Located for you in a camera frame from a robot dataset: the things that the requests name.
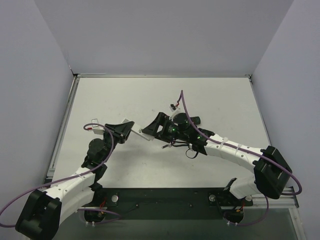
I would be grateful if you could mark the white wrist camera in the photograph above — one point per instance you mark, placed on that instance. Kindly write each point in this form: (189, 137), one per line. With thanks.
(96, 127)
(174, 107)

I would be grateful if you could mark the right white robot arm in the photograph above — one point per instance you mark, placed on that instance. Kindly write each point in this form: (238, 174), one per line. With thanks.
(269, 170)

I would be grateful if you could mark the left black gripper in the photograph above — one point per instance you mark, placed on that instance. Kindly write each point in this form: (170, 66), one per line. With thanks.
(115, 132)

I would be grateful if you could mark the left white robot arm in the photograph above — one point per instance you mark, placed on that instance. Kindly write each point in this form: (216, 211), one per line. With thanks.
(49, 205)

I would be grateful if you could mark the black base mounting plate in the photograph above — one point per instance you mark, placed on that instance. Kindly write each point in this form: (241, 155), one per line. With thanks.
(207, 203)

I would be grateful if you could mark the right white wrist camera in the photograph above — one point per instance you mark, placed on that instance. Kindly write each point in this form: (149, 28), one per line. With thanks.
(174, 107)

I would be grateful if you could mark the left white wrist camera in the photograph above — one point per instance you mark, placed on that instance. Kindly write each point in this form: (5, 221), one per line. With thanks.
(96, 127)

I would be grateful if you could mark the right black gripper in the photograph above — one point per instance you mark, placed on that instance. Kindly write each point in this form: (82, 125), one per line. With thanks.
(163, 125)

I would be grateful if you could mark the black tv remote control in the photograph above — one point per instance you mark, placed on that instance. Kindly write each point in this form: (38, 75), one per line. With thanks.
(196, 120)

